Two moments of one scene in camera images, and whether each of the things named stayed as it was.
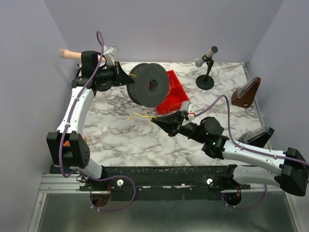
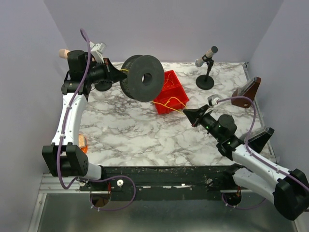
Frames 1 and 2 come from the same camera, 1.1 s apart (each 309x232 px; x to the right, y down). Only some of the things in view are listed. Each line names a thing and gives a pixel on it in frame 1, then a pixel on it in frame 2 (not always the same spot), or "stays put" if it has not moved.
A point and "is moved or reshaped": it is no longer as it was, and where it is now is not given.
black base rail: x=159 y=183 stays put
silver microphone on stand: x=206 y=82 stays put
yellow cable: x=136 y=113 -> x=166 y=105
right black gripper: x=177 y=124 -> x=199 y=118
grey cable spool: x=151 y=85 is moved or reshaped
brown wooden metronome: x=244 y=95 stays put
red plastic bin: x=176 y=96 stays put
